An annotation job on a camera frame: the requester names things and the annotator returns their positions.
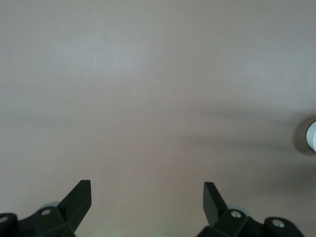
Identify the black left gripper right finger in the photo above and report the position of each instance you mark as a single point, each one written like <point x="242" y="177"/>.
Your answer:
<point x="214" y="207"/>

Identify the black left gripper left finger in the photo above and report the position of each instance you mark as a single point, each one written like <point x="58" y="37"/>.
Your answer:
<point x="71" y="207"/>

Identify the white bowl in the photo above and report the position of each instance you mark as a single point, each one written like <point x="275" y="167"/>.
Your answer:
<point x="311" y="135"/>

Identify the brown table mat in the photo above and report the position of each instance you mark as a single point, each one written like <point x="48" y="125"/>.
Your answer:
<point x="98" y="98"/>

